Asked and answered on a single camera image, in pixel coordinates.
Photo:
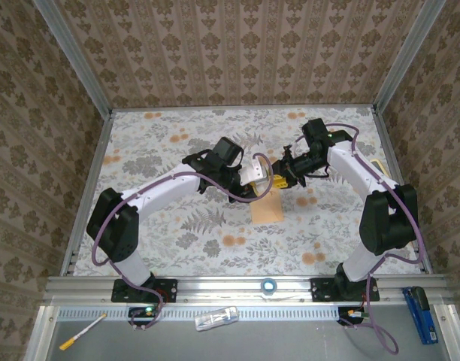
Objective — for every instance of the tan paper envelope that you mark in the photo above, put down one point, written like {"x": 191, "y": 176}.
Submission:
{"x": 267, "y": 210}

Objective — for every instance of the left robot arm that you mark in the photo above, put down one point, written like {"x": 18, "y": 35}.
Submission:
{"x": 155, "y": 192}

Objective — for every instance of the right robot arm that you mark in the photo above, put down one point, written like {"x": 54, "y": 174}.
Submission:
{"x": 361, "y": 173}

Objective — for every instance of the beige calculator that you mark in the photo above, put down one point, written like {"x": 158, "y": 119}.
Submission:
{"x": 378, "y": 165}

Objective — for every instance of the floral print tablecloth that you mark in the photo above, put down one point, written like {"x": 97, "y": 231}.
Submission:
{"x": 215, "y": 244}

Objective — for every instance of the small tape roll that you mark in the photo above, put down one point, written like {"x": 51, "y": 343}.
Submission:
{"x": 268, "y": 286}

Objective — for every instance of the clear plastic packet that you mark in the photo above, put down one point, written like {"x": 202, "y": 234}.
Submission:
{"x": 216, "y": 317}

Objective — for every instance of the small black controller board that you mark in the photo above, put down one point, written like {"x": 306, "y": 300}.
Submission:
{"x": 352, "y": 314}
{"x": 141, "y": 315}

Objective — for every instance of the grey metal shelf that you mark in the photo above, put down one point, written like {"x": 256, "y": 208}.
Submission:
{"x": 252, "y": 344}

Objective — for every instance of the blue stapler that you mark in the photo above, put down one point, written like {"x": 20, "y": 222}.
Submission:
{"x": 419, "y": 316}

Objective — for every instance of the white pen yellow cap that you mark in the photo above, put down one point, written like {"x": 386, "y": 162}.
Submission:
{"x": 83, "y": 331}

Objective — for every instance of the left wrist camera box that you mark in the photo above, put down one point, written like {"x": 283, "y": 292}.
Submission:
{"x": 254, "y": 171}

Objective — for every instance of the aluminium table side rail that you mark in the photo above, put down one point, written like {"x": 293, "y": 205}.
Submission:
{"x": 388, "y": 141}
{"x": 100, "y": 150}

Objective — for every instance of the aluminium mounting rail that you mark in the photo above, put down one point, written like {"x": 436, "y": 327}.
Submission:
{"x": 222, "y": 287}

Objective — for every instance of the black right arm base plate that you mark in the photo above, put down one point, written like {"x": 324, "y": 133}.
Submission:
{"x": 318, "y": 291}

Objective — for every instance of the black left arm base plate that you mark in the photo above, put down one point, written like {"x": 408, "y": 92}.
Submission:
{"x": 170, "y": 291}

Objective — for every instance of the aluminium frame post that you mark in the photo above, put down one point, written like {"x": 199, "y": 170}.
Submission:
{"x": 410, "y": 52}
{"x": 72, "y": 56}

